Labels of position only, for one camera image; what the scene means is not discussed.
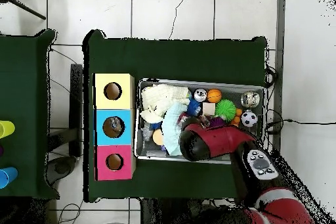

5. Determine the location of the blue plastic cup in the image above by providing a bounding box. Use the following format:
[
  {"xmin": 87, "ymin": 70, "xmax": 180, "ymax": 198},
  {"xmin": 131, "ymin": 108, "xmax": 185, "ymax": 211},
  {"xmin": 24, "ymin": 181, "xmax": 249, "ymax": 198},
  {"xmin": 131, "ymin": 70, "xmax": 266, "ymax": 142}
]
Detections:
[{"xmin": 0, "ymin": 166, "xmax": 19, "ymax": 190}]

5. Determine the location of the dark green table cloth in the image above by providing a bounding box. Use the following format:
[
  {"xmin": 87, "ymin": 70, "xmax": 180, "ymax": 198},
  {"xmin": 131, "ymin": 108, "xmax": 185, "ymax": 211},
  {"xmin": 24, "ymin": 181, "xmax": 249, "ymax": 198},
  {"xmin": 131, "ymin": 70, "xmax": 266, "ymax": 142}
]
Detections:
[{"xmin": 82, "ymin": 29, "xmax": 268, "ymax": 204}]

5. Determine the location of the green cloth side table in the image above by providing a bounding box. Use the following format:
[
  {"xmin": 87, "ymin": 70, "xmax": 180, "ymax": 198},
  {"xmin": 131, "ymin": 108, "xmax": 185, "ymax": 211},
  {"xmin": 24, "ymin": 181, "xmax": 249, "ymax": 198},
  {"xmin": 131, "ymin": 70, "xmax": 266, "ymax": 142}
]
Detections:
[{"xmin": 0, "ymin": 29, "xmax": 60, "ymax": 200}]

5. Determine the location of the white and black soccer ball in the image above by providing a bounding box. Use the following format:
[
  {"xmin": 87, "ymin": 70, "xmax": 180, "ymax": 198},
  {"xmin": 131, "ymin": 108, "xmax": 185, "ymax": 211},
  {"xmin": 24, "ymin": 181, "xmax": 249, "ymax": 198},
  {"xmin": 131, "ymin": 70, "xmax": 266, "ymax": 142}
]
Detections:
[{"xmin": 240, "ymin": 110, "xmax": 259, "ymax": 127}]

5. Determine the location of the small wooden cube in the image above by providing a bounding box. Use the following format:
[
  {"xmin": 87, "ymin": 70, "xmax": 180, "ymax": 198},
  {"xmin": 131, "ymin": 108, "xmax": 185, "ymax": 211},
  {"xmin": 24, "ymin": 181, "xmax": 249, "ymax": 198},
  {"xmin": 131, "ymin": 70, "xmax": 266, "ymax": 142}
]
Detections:
[{"xmin": 202, "ymin": 102, "xmax": 217, "ymax": 116}]

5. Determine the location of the orange toy basketball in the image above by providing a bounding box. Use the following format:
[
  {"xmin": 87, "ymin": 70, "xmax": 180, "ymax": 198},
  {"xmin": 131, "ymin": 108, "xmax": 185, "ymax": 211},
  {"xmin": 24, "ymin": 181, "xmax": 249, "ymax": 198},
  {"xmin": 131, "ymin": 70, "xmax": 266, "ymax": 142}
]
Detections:
[{"xmin": 206, "ymin": 88, "xmax": 223, "ymax": 104}]

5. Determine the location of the mint green waffle cloth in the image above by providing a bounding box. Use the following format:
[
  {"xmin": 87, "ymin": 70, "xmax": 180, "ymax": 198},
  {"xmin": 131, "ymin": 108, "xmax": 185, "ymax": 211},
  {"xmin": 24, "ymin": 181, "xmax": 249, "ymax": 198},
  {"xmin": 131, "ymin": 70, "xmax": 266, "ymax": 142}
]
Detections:
[{"xmin": 160, "ymin": 102, "xmax": 189, "ymax": 156}]

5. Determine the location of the silver wire mesh bin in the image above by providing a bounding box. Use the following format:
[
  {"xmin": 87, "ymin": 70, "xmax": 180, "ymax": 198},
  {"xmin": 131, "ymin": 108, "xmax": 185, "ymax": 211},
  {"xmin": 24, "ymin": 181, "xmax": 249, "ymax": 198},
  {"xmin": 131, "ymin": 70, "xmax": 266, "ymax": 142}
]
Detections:
[{"xmin": 135, "ymin": 78, "xmax": 266, "ymax": 166}]

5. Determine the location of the wooden box with three holes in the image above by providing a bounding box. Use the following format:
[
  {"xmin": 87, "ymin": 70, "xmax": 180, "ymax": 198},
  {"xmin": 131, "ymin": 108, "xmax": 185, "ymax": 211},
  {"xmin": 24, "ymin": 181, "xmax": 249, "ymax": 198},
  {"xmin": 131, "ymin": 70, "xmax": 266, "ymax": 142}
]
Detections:
[{"xmin": 93, "ymin": 73, "xmax": 136, "ymax": 181}]

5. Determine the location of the black tripod leg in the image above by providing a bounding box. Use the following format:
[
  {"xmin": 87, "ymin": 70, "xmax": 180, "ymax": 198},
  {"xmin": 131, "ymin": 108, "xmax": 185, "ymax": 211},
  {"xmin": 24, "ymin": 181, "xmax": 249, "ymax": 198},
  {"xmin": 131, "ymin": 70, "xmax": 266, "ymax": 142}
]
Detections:
[{"xmin": 0, "ymin": 0, "xmax": 47, "ymax": 21}]

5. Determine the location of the yellow plastic cup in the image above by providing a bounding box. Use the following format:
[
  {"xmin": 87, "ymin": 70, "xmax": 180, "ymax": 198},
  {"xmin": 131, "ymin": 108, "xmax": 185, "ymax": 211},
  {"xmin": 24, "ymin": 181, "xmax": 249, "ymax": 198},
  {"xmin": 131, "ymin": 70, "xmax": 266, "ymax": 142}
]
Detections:
[{"xmin": 0, "ymin": 120, "xmax": 16, "ymax": 139}]

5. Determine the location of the coiled black cable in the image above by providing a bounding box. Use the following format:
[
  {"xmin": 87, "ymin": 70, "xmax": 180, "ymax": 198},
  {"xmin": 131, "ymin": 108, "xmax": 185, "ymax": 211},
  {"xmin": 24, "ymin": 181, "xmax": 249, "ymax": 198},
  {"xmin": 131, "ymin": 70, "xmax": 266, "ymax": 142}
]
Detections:
[{"xmin": 263, "ymin": 66, "xmax": 278, "ymax": 88}]

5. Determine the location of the cream yellow waffle cloth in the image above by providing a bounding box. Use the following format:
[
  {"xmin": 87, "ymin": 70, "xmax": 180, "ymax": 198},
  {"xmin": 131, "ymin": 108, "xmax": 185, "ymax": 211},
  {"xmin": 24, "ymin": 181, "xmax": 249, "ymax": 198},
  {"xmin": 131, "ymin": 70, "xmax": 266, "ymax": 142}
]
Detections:
[{"xmin": 140, "ymin": 83, "xmax": 192, "ymax": 125}]

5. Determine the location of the crushed clear plastic bottle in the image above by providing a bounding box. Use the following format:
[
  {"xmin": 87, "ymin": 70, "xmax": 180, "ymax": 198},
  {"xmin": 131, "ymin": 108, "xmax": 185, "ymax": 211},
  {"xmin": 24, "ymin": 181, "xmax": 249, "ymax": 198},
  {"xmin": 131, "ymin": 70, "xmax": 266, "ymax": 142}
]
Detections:
[{"xmin": 108, "ymin": 116, "xmax": 123, "ymax": 134}]

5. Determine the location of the orange studded toy block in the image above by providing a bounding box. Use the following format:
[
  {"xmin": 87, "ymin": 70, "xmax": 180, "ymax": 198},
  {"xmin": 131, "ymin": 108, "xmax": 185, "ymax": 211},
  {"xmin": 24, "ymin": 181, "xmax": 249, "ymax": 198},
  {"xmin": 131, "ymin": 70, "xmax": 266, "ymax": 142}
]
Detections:
[{"xmin": 230, "ymin": 108, "xmax": 243, "ymax": 127}]

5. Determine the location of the orange round foam ball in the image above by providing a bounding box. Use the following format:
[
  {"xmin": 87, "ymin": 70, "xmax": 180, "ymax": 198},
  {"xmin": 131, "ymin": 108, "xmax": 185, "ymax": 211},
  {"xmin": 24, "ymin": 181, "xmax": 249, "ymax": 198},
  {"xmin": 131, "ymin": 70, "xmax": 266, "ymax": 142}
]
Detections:
[{"xmin": 152, "ymin": 128, "xmax": 165, "ymax": 146}]

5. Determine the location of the green spiky toy with eyes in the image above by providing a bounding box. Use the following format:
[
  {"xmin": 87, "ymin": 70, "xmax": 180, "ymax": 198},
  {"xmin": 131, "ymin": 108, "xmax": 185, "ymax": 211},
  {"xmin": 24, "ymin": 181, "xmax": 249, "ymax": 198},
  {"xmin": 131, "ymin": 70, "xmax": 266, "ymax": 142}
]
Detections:
[{"xmin": 215, "ymin": 99, "xmax": 238, "ymax": 122}]

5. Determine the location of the black cable with plug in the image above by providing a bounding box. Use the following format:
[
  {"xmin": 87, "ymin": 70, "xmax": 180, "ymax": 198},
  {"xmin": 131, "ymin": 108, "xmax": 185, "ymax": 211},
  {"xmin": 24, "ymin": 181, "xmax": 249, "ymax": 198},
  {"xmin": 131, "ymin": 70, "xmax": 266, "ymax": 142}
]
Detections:
[{"xmin": 264, "ymin": 108, "xmax": 336, "ymax": 135}]

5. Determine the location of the blue spiky toy with eyes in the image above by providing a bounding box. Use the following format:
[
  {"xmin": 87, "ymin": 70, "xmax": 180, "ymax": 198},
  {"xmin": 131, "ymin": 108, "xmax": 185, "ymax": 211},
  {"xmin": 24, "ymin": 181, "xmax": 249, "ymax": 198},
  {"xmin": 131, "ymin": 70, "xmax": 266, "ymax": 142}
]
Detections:
[{"xmin": 186, "ymin": 97, "xmax": 203, "ymax": 118}]

